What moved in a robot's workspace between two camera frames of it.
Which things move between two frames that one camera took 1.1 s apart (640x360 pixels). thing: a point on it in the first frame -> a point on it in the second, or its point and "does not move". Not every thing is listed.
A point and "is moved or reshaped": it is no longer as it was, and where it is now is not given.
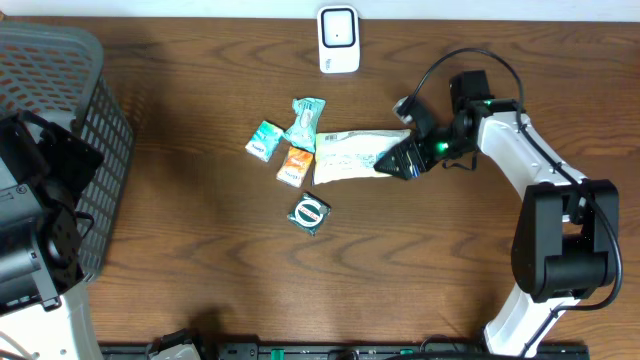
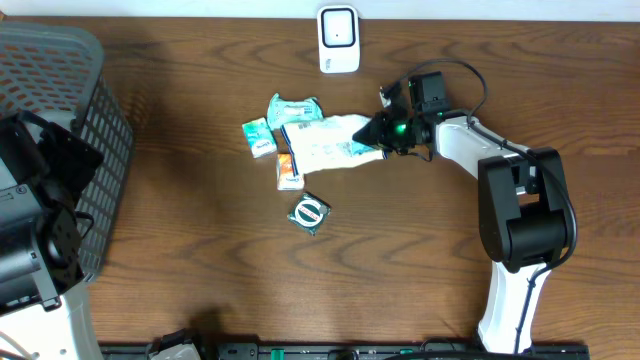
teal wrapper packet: [303, 132] -> [282, 111]
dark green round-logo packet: [309, 212] does not move
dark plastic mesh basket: [55, 71] does not move
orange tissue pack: [294, 166] is moved or reshaped
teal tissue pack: [264, 140] is moved or reshaped
